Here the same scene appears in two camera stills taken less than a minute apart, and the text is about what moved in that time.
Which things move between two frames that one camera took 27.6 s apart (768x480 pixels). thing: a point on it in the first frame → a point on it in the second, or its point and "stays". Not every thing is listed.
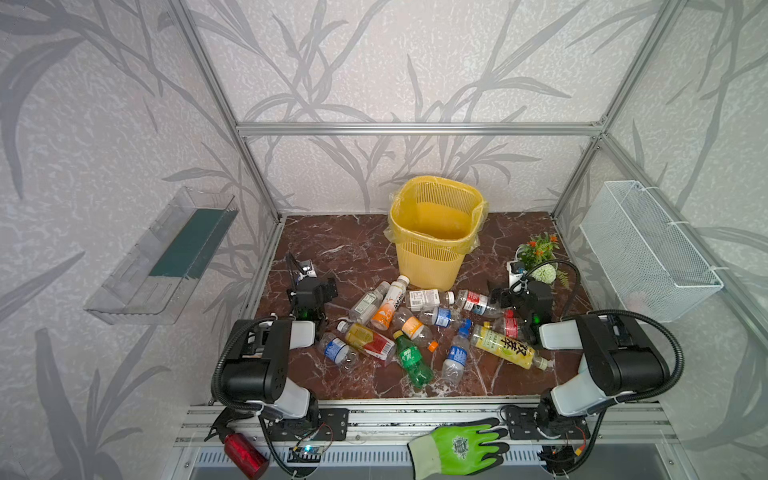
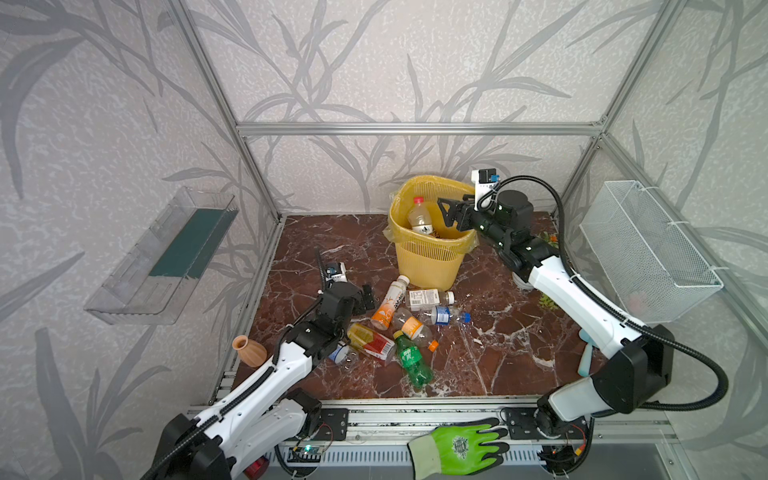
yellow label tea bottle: x=506 y=346 → x=420 y=217
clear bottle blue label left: x=339 y=352 stays
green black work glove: x=457 y=448 stays
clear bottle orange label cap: x=413 y=328 stays
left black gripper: x=303 y=284 → x=327 y=282
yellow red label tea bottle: x=367 y=340 stays
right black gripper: x=513 y=294 → x=466 y=214
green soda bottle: x=411 y=359 stays
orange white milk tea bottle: x=389 y=303 stays
